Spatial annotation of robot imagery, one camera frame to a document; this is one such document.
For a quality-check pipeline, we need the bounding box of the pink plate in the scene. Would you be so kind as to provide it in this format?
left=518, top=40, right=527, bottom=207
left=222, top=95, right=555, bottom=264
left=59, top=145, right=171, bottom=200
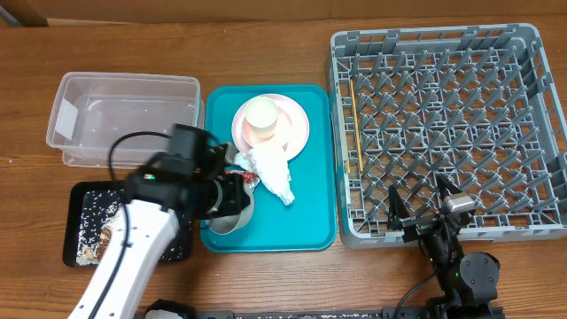
left=231, top=94, right=310, bottom=160

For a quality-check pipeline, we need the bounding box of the red snack wrapper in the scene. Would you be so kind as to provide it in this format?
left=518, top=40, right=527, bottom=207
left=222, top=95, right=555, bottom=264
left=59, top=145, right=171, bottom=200
left=224, top=169, right=260, bottom=191

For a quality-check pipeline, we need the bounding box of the clear plastic bin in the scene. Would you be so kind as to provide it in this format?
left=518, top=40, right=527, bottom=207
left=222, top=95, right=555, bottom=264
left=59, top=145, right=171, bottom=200
left=46, top=72, right=204, bottom=167

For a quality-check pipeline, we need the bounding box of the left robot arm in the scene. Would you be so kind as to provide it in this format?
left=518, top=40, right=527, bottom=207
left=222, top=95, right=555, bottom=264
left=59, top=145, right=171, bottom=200
left=70, top=143, right=253, bottom=318

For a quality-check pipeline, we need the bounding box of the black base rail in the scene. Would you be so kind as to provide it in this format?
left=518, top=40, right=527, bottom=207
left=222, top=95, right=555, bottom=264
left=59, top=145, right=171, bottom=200
left=136, top=299, right=431, bottom=319

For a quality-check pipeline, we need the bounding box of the white napkin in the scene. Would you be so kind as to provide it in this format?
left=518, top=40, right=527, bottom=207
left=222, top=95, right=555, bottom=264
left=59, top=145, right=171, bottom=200
left=234, top=142, right=295, bottom=206

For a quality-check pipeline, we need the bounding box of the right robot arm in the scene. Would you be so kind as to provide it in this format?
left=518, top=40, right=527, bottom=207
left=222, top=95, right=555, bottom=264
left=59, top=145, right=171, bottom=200
left=387, top=174, right=505, bottom=318

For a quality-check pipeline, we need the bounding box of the black plastic tray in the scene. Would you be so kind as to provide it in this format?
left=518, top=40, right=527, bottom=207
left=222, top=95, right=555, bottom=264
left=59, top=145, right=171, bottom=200
left=61, top=178, right=195, bottom=268

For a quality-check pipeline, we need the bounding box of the grey bowl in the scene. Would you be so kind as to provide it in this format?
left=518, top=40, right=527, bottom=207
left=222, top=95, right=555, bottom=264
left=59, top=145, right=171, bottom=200
left=206, top=184, right=255, bottom=235

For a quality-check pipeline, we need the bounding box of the white paper cup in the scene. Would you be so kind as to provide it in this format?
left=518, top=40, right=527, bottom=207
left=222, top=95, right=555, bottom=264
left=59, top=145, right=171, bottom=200
left=245, top=96, right=279, bottom=138

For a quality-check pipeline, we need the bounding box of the grey dishwasher rack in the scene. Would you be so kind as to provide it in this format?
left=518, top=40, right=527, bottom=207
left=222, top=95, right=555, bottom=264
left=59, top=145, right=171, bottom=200
left=328, top=23, right=566, bottom=249

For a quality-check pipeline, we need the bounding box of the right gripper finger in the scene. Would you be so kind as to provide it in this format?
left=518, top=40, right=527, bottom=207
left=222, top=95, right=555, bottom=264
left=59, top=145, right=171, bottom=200
left=388, top=185, right=410, bottom=222
left=435, top=173, right=454, bottom=208

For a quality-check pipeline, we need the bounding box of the brown food scrap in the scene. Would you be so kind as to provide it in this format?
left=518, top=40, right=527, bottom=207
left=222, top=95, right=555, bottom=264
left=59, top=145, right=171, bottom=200
left=82, top=225, right=113, bottom=264

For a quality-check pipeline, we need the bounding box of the white rice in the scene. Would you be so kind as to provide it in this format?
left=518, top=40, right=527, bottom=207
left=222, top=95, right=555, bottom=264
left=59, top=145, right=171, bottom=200
left=75, top=190, right=123, bottom=266

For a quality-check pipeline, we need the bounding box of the teal serving tray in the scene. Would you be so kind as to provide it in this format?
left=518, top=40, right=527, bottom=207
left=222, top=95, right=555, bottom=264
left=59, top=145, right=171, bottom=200
left=200, top=84, right=337, bottom=253

